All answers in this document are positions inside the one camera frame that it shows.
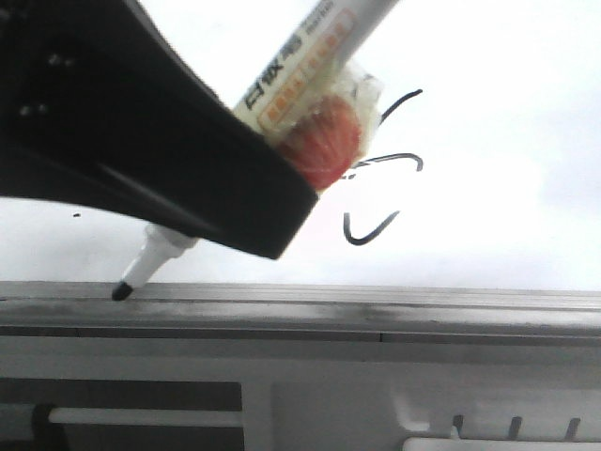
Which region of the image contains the white whiteboard with grey frame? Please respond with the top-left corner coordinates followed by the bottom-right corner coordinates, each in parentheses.
top-left (1, 1), bottom-right (600, 340)

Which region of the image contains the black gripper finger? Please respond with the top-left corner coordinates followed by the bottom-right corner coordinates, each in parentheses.
top-left (1, 1), bottom-right (317, 259)

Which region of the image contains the black and white whiteboard marker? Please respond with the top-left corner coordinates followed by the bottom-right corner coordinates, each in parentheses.
top-left (111, 0), bottom-right (400, 302)

